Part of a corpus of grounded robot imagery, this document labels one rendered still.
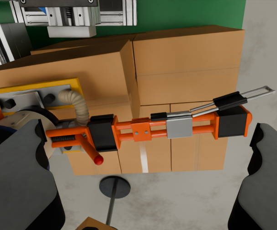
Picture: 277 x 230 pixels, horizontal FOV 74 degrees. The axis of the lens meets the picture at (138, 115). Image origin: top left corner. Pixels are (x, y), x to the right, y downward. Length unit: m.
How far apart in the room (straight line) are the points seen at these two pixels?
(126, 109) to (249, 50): 1.32
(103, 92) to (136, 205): 2.22
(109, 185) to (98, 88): 1.87
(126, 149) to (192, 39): 0.86
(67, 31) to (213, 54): 0.79
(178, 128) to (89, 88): 0.41
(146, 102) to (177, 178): 1.42
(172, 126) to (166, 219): 2.62
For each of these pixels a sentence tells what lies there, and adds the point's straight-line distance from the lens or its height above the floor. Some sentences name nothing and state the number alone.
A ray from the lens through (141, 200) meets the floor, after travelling 2.72.
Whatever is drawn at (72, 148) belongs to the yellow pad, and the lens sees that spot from 0.76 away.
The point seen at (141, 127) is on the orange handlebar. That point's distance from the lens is 0.51.
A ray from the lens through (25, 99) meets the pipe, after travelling 0.69.
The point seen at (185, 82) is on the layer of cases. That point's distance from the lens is 1.17.
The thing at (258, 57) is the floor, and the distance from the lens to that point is 1.90.
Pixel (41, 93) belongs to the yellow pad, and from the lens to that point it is 0.68.
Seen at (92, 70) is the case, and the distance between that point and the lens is 0.74.
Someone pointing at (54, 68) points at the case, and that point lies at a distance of 0.79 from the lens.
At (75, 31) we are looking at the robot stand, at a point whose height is 0.99.
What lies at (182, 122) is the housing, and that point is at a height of 1.20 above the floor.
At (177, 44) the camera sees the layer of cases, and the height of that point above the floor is 0.54.
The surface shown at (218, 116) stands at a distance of 0.51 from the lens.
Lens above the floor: 1.63
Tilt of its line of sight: 62 degrees down
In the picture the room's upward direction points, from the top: 175 degrees counter-clockwise
